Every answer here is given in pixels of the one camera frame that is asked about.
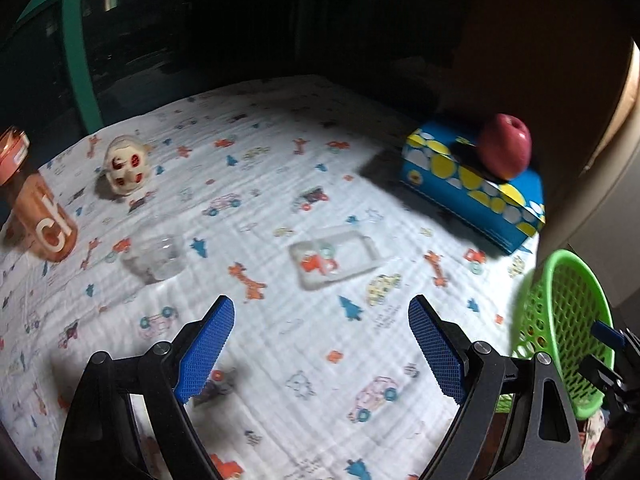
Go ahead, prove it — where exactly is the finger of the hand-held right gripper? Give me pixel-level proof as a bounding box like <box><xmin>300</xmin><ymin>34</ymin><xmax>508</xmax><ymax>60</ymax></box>
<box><xmin>577</xmin><ymin>355</ymin><xmax>621</xmax><ymax>397</ymax></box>
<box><xmin>591</xmin><ymin>321</ymin><xmax>632</xmax><ymax>350</ymax></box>

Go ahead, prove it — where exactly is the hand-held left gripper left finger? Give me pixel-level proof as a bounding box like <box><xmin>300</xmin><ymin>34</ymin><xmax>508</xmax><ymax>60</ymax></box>
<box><xmin>55</xmin><ymin>296</ymin><xmax>236</xmax><ymax>480</ymax></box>

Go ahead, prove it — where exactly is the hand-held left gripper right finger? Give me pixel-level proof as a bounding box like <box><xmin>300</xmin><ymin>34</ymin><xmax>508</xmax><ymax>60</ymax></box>
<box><xmin>407</xmin><ymin>295</ymin><xmax>586</xmax><ymax>480</ymax></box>

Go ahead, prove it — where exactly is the green plastic basket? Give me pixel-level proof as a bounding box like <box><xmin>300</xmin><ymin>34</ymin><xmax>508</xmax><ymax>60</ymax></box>
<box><xmin>510</xmin><ymin>249</ymin><xmax>616</xmax><ymax>421</ymax></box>

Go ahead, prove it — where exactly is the floral cloth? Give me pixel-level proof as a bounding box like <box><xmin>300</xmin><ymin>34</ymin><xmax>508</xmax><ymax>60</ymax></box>
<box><xmin>580</xmin><ymin>405</ymin><xmax>608</xmax><ymax>480</ymax></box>

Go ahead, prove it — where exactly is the clear plastic cup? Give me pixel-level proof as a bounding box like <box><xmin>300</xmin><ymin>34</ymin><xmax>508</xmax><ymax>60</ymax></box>
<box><xmin>121</xmin><ymin>234</ymin><xmax>186</xmax><ymax>283</ymax></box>

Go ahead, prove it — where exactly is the blue dotted tissue box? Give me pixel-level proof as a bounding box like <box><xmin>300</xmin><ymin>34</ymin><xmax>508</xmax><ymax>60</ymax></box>
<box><xmin>398</xmin><ymin>120</ymin><xmax>547</xmax><ymax>255</ymax></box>

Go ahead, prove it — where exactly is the printed white blanket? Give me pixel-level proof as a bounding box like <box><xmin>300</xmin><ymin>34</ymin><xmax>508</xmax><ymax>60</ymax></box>
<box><xmin>0</xmin><ymin>74</ymin><xmax>551</xmax><ymax>480</ymax></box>

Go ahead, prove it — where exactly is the wrapped round spotted bun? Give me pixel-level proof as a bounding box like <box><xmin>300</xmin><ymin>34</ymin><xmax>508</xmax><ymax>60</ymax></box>
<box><xmin>102</xmin><ymin>135</ymin><xmax>152</xmax><ymax>196</ymax></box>

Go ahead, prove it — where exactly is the orange bottle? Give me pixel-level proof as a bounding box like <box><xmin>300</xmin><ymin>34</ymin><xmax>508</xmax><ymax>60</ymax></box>
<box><xmin>0</xmin><ymin>126</ymin><xmax>78</xmax><ymax>262</ymax></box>

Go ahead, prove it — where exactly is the red apple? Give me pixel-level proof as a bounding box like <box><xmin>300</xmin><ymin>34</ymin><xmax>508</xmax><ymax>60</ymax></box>
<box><xmin>476</xmin><ymin>113</ymin><xmax>532</xmax><ymax>181</ymax></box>

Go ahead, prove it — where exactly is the brown cardboard box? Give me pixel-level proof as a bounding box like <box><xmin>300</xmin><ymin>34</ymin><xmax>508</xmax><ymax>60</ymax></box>
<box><xmin>440</xmin><ymin>0</ymin><xmax>640</xmax><ymax>306</ymax></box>

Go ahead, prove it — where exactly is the green window frame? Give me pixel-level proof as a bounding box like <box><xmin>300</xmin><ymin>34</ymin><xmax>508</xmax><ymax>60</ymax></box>
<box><xmin>0</xmin><ymin>0</ymin><xmax>196</xmax><ymax>136</ymax></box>

